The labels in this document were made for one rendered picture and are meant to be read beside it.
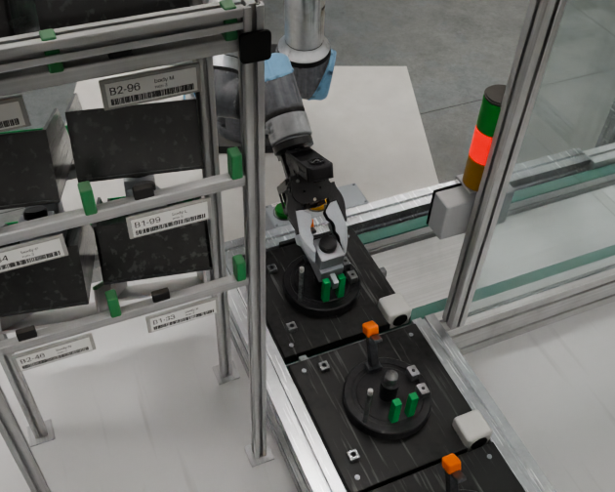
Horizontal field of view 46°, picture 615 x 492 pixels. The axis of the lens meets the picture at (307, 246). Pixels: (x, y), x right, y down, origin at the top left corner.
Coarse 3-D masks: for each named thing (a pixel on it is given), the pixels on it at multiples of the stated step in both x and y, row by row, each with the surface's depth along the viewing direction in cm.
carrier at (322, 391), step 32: (352, 352) 121; (384, 352) 121; (416, 352) 122; (320, 384) 117; (352, 384) 115; (384, 384) 111; (416, 384) 115; (448, 384) 118; (320, 416) 113; (352, 416) 111; (384, 416) 111; (416, 416) 111; (448, 416) 114; (480, 416) 111; (352, 448) 109; (384, 448) 109; (416, 448) 109; (448, 448) 110; (352, 480) 105; (384, 480) 106
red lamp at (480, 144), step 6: (474, 132) 102; (474, 138) 102; (480, 138) 101; (486, 138) 100; (474, 144) 102; (480, 144) 101; (486, 144) 101; (474, 150) 103; (480, 150) 102; (486, 150) 101; (474, 156) 103; (480, 156) 102; (486, 156) 102; (480, 162) 103
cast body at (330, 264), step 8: (320, 240) 121; (328, 240) 121; (336, 240) 122; (320, 248) 121; (328, 248) 121; (336, 248) 122; (320, 256) 121; (328, 256) 121; (336, 256) 121; (344, 256) 122; (312, 264) 125; (320, 264) 121; (328, 264) 122; (336, 264) 123; (320, 272) 123; (328, 272) 123; (336, 272) 124; (320, 280) 124; (336, 280) 123
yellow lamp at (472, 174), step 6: (468, 156) 105; (468, 162) 105; (474, 162) 104; (468, 168) 106; (474, 168) 104; (480, 168) 104; (468, 174) 106; (474, 174) 105; (480, 174) 104; (468, 180) 106; (474, 180) 105; (480, 180) 105; (468, 186) 107; (474, 186) 106
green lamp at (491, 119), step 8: (488, 104) 97; (480, 112) 99; (488, 112) 97; (496, 112) 97; (480, 120) 99; (488, 120) 98; (496, 120) 97; (480, 128) 100; (488, 128) 99; (488, 136) 100
